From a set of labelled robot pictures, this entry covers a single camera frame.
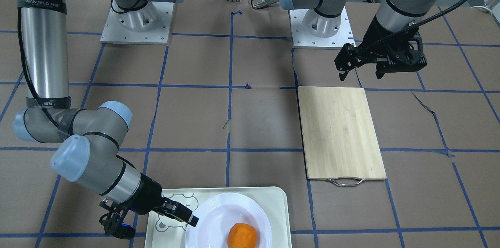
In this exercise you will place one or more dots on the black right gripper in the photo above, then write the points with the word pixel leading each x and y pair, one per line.
pixel 149 195

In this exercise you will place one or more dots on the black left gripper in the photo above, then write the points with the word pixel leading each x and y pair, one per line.
pixel 371 36

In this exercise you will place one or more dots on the white round plate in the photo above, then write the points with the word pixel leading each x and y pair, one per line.
pixel 218 214

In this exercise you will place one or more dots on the orange fruit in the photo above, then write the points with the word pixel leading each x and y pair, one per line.
pixel 242 235

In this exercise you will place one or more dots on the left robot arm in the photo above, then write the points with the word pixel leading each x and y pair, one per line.
pixel 392 14

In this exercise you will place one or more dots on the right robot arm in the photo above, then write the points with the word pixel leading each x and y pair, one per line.
pixel 89 139

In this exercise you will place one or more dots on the cream bear tray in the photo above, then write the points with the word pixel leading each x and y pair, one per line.
pixel 164 232

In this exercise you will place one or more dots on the wooden cutting board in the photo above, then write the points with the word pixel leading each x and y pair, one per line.
pixel 339 137

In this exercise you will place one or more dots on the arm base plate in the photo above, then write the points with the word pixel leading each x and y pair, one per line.
pixel 311 31
pixel 149 25

